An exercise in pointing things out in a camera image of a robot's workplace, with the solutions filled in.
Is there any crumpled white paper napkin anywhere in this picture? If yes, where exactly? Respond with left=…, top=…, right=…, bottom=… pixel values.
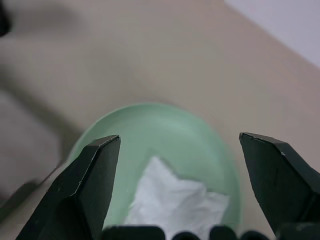
left=124, top=155, right=230, bottom=240

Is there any light green bowl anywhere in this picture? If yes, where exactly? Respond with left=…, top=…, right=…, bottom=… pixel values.
left=62, top=102, right=242, bottom=240

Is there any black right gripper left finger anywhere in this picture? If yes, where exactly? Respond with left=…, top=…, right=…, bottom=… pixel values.
left=15, top=134, right=122, bottom=240

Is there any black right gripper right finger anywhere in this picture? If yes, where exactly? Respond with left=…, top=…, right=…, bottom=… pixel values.
left=238, top=132, right=320, bottom=239

